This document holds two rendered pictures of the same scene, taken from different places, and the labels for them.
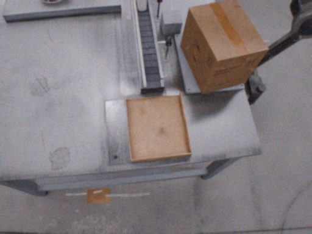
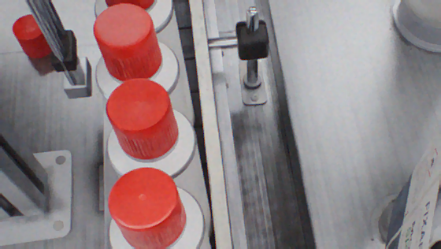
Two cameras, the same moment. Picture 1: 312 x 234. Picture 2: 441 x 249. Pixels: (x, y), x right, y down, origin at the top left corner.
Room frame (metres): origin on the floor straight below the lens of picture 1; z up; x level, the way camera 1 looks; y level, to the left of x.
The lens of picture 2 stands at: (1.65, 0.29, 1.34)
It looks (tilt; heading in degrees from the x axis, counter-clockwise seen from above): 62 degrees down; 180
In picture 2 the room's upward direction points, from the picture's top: 4 degrees clockwise
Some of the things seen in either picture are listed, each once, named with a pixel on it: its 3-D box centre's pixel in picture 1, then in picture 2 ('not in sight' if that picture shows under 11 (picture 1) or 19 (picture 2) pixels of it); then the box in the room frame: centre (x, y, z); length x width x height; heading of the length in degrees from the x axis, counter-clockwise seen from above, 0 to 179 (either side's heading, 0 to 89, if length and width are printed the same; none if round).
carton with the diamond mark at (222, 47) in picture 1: (219, 47); not in sight; (0.79, -0.28, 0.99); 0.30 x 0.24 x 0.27; 24
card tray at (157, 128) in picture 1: (156, 125); not in sight; (0.42, -0.03, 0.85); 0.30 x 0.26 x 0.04; 13
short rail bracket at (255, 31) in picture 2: not in sight; (252, 48); (1.32, 0.26, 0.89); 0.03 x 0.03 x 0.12; 13
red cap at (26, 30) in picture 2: not in sight; (33, 35); (1.29, 0.03, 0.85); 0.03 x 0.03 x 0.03
